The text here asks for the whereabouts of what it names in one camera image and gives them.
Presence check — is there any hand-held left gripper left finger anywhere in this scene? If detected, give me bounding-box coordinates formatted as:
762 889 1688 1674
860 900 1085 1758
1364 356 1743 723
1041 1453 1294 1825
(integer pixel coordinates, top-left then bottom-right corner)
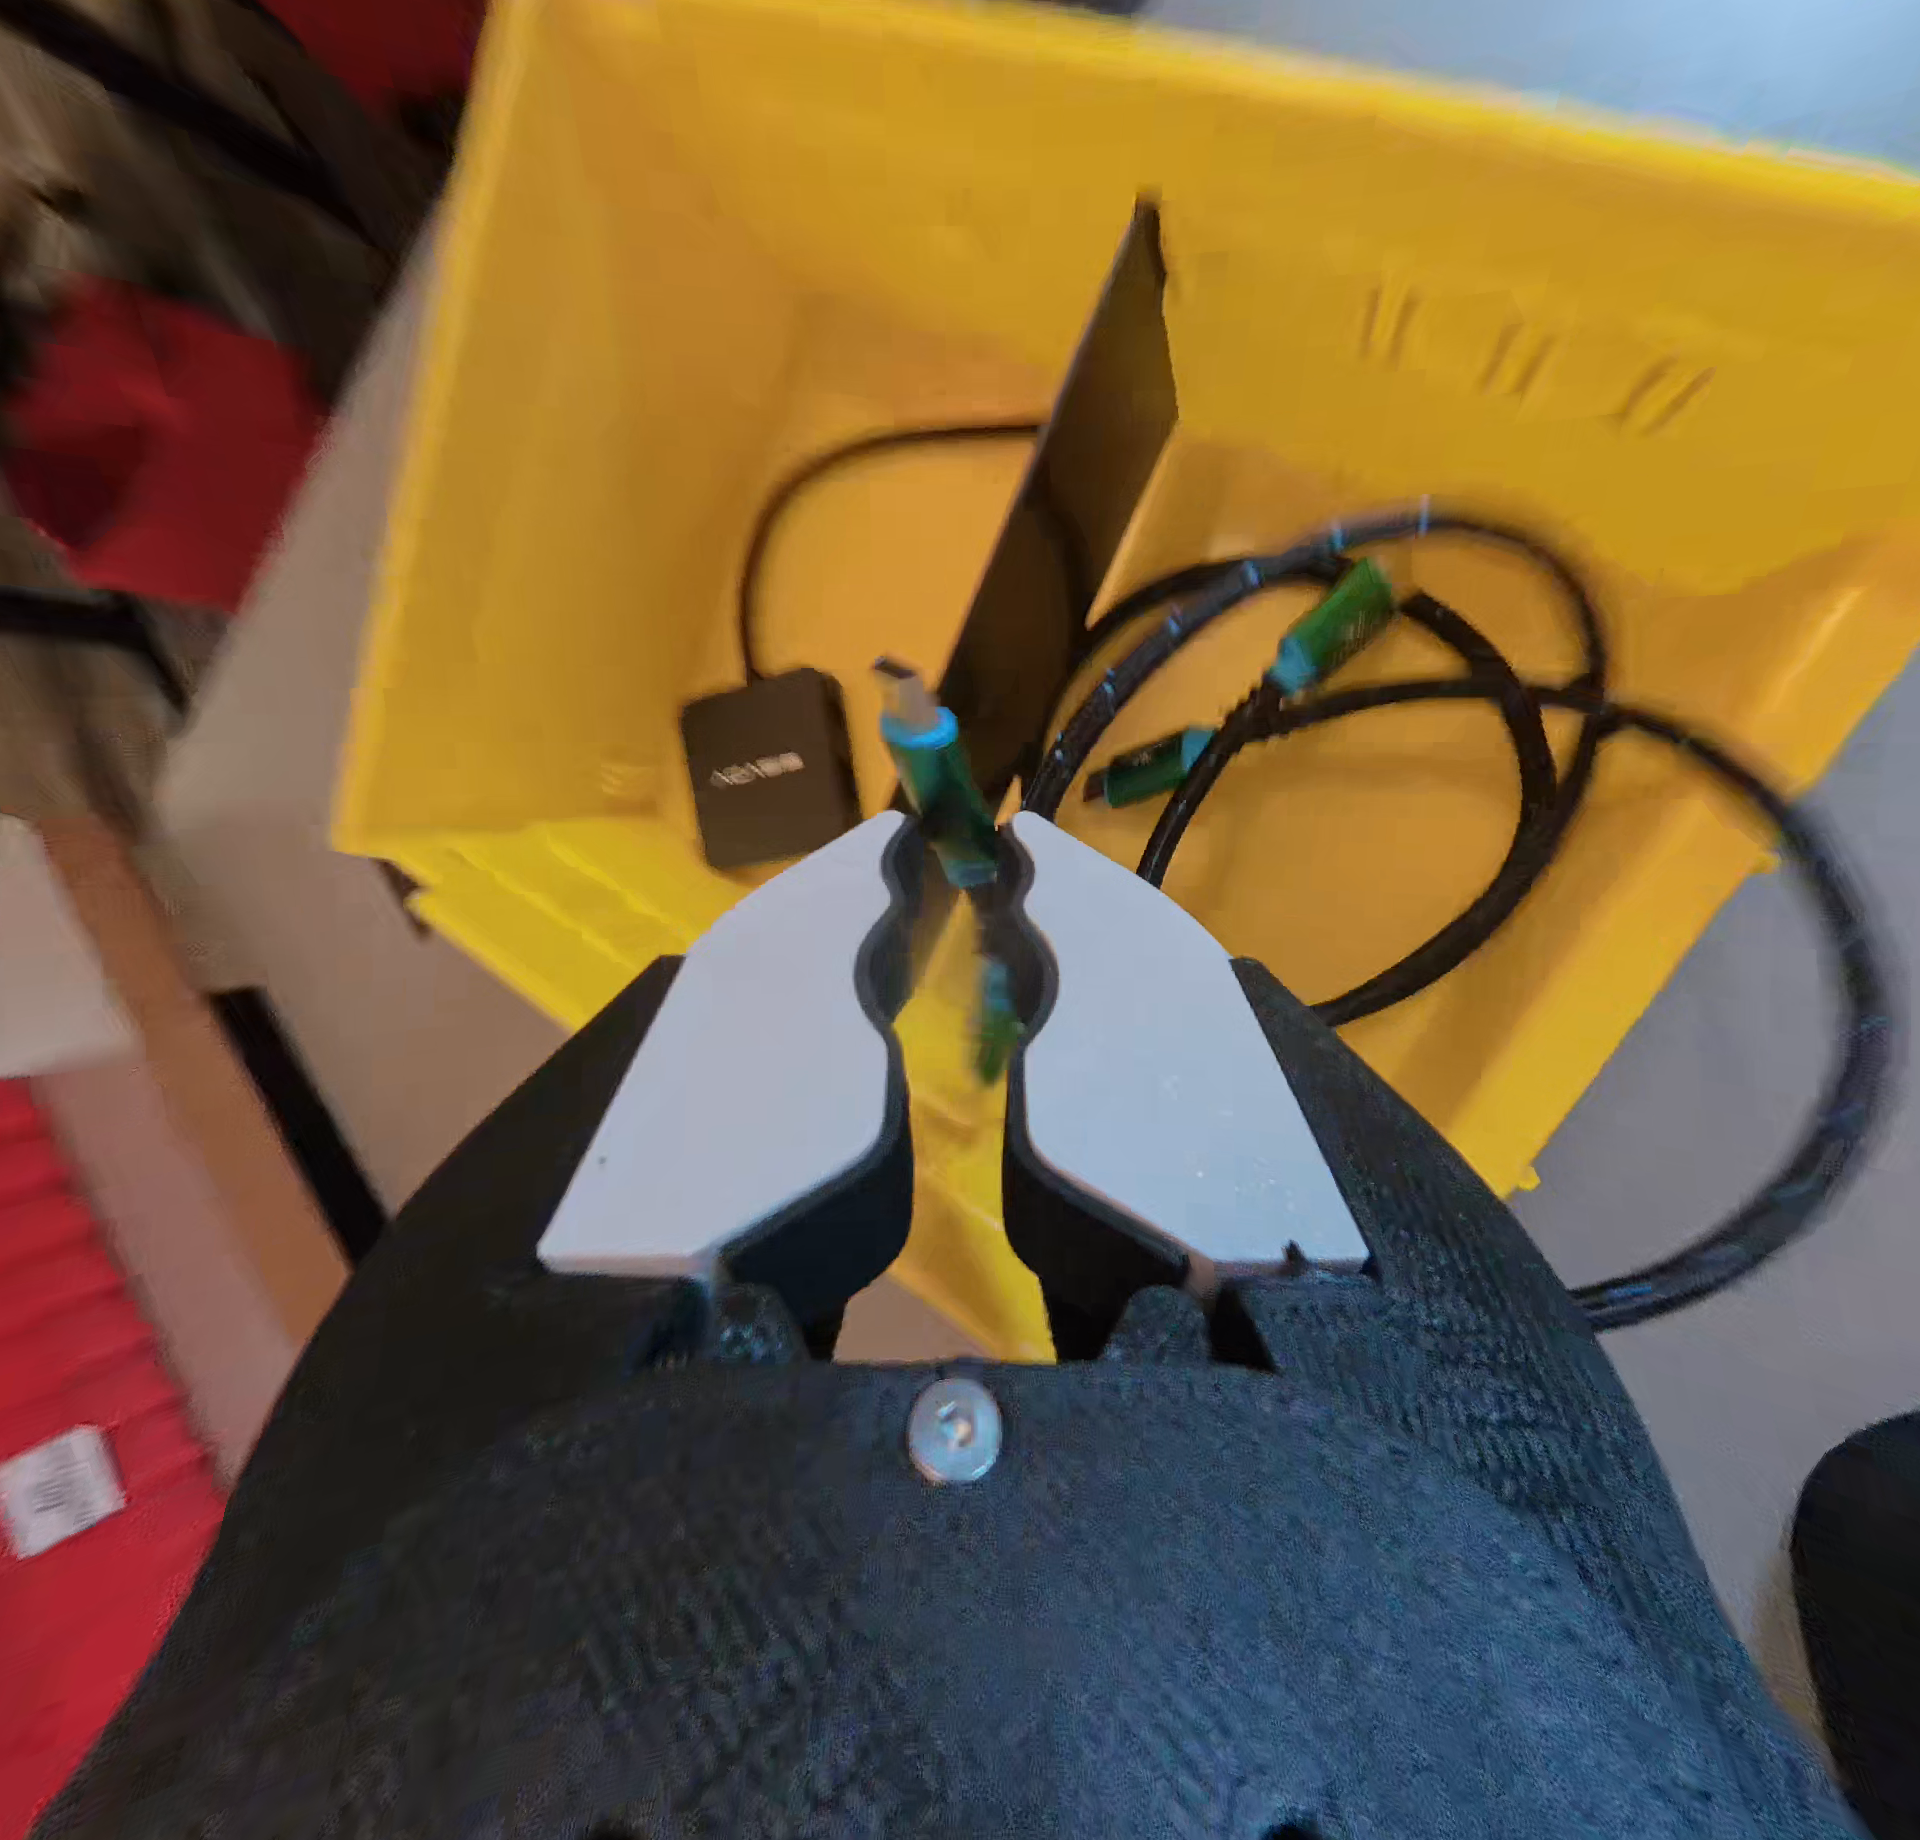
530 806 917 1352

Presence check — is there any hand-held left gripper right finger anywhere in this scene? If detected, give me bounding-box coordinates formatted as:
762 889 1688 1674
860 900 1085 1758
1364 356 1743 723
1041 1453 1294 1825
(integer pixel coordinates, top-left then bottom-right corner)
995 806 1372 1351

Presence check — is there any black usb hub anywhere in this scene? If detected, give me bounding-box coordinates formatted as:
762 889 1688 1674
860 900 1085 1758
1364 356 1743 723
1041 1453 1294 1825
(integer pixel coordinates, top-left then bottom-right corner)
680 670 866 867

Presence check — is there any green-plug hdmi cable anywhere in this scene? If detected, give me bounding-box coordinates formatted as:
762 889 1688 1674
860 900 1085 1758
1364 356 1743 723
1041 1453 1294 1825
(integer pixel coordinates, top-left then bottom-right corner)
873 657 1894 1330
1023 519 1614 1022

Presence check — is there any yellow plastic bin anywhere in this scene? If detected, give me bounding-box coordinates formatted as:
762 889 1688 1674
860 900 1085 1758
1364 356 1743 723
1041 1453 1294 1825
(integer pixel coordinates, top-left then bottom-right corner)
330 0 1920 1374

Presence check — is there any black bin divider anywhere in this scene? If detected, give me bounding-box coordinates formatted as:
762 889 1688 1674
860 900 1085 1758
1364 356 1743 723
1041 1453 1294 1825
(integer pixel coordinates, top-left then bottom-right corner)
884 204 1181 823

